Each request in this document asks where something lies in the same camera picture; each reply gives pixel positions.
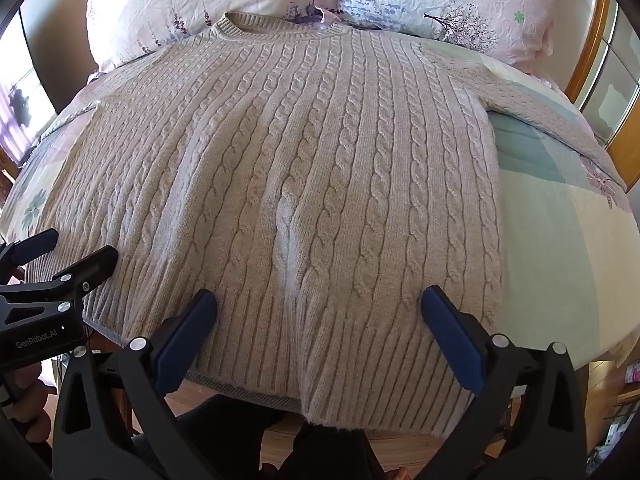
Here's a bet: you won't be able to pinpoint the person's left hand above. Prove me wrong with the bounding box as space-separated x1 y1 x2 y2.
0 360 53 443

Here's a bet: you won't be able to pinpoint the bright window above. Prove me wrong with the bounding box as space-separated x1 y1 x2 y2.
0 10 58 166

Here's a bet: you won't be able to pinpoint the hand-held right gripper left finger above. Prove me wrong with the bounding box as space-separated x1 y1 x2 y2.
52 288 219 480

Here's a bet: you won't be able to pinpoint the pink floral pillow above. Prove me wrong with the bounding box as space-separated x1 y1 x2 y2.
77 0 347 74
320 0 577 77

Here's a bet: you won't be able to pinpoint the beige cable-knit sweater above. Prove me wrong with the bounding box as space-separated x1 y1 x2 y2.
22 11 628 435

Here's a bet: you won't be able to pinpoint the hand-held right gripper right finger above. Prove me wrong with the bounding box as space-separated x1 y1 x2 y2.
421 285 587 480

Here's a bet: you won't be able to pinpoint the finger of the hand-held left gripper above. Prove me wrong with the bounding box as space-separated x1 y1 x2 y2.
0 245 120 307
0 228 60 267

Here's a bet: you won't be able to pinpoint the pastel patchwork bed quilt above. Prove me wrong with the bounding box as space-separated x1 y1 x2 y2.
0 35 640 372

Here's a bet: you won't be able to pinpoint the wooden framed glass door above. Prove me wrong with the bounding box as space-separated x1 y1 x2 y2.
564 0 640 192

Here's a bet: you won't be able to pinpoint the person's dark pants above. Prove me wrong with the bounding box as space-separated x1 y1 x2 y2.
127 394 388 480

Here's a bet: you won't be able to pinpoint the cluttered wooden shelf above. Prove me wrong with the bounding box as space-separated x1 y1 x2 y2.
584 347 640 466

